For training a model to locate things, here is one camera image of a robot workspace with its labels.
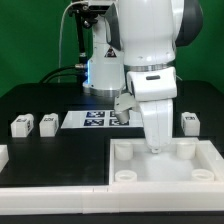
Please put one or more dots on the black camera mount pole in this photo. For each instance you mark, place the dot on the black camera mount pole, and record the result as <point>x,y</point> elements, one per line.
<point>80,30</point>

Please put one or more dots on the white U-shaped obstacle fence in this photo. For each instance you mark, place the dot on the white U-shaped obstacle fence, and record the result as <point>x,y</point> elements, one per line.
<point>113,198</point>

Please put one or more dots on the white sheet with AprilTags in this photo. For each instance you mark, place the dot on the white sheet with AprilTags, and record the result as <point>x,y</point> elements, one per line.
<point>98,119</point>

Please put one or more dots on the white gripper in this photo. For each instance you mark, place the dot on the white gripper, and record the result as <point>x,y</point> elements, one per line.
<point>154,92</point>

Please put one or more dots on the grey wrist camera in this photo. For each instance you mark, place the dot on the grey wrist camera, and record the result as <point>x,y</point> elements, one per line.
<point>122,105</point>

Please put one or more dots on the white square tabletop part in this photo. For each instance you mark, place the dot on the white square tabletop part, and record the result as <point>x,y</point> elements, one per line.
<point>185,159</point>

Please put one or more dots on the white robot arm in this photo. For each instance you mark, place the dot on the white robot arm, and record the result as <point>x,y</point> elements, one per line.
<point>134,49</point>

